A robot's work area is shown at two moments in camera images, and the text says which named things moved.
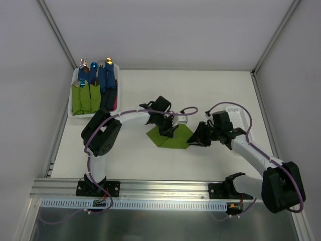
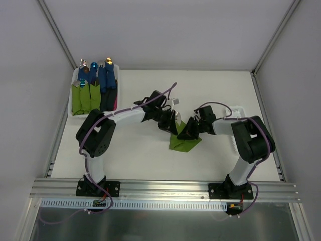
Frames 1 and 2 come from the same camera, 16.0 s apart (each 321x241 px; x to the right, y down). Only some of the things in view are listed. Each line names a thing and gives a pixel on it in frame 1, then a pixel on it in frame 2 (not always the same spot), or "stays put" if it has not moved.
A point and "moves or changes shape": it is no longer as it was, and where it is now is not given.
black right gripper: x=203 y=133 -> x=194 y=124
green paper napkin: x=182 y=134 moves or changes shape
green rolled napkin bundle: x=95 y=98 stays put
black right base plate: x=226 y=191 stays put
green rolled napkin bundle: x=76 y=102 stays put
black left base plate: x=113 y=188 stays put
